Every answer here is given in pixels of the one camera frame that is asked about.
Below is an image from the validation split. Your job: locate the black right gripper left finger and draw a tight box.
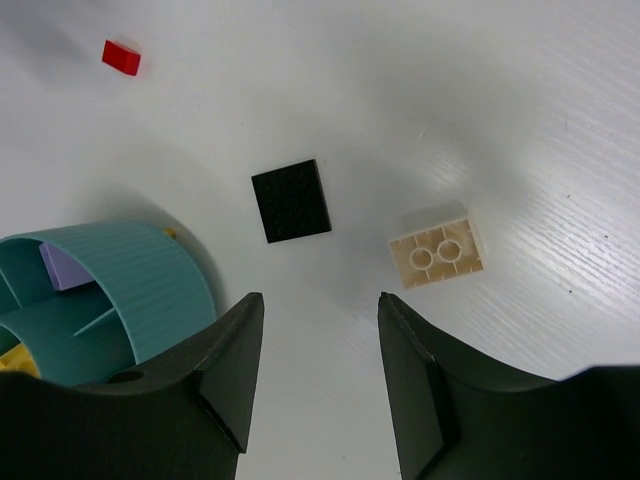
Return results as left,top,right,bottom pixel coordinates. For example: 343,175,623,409
1,293,264,479

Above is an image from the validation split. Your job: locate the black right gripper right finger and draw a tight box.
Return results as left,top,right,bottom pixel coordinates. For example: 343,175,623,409
378,293,639,479

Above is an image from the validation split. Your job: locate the cream lego brick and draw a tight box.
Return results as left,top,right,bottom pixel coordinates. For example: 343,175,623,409
389,200,485,289

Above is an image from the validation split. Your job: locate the long yellow lego plate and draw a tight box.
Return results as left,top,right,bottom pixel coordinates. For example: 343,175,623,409
0,343,40,378

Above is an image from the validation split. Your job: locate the purple lego brick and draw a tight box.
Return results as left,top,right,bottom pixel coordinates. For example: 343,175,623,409
39,242,94,292

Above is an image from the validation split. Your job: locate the black square lego plate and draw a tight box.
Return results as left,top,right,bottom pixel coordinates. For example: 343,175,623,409
251,159,332,244

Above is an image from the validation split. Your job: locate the small red lego plate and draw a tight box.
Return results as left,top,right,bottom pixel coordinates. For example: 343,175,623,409
102,40,141,76

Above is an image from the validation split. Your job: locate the teal round divided container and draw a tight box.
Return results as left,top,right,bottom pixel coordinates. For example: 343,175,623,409
1,221,217,386

